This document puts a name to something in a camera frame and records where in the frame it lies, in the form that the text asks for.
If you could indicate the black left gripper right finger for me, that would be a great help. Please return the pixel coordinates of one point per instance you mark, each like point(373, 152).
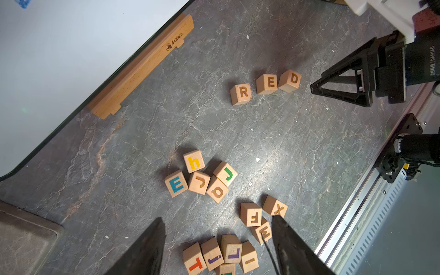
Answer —
point(294, 256)

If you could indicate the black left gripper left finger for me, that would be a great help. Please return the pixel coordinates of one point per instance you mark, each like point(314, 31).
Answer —
point(144, 257)

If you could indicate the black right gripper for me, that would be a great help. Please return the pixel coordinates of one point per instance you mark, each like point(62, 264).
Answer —
point(392, 64)

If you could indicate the wooden D letter block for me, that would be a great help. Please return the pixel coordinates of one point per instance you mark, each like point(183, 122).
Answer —
point(289, 81)

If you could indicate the wooden E letter block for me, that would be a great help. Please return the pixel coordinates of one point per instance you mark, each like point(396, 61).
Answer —
point(266, 84)

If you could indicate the wooden R letter block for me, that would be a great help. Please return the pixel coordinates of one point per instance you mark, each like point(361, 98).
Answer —
point(240, 94)

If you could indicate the wooden I letter block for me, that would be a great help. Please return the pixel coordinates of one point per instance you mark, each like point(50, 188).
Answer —
point(249, 259)

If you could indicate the wooden T letter block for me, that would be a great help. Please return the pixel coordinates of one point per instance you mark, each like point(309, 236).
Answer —
point(193, 259)

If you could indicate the wooden X letter block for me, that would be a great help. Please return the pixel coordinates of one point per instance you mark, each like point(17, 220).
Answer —
point(273, 206)

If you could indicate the wooden F letter block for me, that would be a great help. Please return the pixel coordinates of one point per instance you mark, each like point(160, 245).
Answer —
point(251, 214)

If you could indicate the wooden O letter block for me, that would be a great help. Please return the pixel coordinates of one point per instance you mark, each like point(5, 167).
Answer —
point(216, 189)

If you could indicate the wooden purple L block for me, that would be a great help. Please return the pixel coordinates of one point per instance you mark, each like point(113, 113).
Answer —
point(231, 249)

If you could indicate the wooden blue E block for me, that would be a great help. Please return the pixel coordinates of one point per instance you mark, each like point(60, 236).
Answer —
point(176, 183)

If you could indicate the wooden brown J block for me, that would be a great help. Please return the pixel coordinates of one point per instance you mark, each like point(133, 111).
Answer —
point(198, 182)

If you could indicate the wooden yellow h block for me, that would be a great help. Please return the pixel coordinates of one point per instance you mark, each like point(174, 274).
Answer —
point(194, 161)

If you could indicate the wooden green J block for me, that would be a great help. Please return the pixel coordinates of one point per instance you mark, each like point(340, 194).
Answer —
point(225, 173)

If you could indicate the wooden whiteboard stand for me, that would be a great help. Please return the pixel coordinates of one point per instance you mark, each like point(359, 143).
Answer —
point(109, 100)

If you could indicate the aluminium front rail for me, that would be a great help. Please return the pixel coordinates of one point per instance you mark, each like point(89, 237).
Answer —
point(356, 228)

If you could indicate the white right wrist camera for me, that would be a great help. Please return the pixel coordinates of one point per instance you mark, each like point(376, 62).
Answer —
point(398, 12)

